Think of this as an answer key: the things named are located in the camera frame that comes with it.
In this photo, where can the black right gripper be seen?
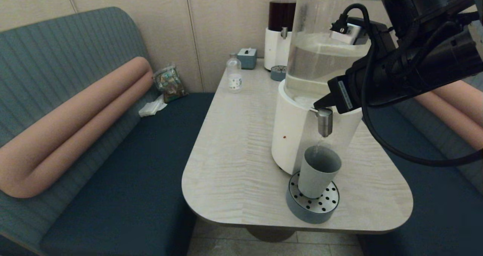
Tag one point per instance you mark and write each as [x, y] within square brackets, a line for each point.
[377, 80]

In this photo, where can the large metal dispenser tap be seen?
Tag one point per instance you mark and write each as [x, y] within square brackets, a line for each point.
[324, 122]

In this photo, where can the grey plastic cup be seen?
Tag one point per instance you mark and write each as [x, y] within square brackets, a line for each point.
[316, 178]

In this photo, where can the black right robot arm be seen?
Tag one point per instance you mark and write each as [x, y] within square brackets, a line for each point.
[445, 37]

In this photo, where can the clear water dispenser white base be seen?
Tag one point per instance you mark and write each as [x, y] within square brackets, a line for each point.
[292, 131]

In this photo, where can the small blue perforated drip tray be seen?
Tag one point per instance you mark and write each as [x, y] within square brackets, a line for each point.
[278, 73]

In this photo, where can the dark drink dispenser white base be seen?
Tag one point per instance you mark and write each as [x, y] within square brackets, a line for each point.
[275, 48]

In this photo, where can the small metal dispenser tap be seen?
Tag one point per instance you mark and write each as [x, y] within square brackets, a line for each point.
[284, 32]

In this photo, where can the blue-grey tissue box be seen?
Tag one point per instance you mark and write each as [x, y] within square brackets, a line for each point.
[247, 59]

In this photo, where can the clear plastic bottle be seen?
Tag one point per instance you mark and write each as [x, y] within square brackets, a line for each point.
[234, 77]

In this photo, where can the large blue perforated drip tray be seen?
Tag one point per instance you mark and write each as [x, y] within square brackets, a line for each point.
[302, 213]

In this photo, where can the pink bolster cushion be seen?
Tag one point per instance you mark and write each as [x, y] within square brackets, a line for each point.
[75, 128]
[456, 111]

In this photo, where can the printed snack bag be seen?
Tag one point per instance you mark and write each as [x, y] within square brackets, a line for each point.
[169, 84]

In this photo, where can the teal upholstered bench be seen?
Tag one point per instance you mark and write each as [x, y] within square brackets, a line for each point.
[132, 192]
[434, 218]

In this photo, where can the crumpled white tissue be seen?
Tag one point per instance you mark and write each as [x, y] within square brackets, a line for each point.
[152, 108]

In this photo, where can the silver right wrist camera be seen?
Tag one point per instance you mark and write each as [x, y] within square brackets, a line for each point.
[349, 29]

